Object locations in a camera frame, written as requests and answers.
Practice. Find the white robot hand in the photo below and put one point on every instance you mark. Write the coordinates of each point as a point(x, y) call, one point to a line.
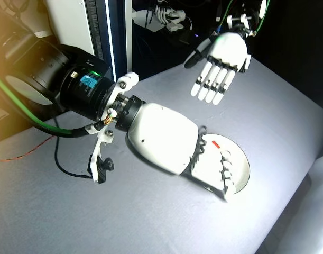
point(227, 50)
point(161, 137)

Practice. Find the small red block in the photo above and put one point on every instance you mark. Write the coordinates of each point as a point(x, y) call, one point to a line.
point(216, 144)

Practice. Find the white plate with leaf print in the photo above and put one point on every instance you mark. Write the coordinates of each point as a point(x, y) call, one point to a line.
point(241, 164)

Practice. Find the small white box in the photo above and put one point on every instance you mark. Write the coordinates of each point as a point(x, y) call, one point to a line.
point(175, 27)

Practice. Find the spare white robot hand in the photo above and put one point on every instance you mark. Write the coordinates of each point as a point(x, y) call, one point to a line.
point(171, 13)

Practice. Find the grey tablecloth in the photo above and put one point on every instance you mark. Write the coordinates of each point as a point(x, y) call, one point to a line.
point(97, 211)

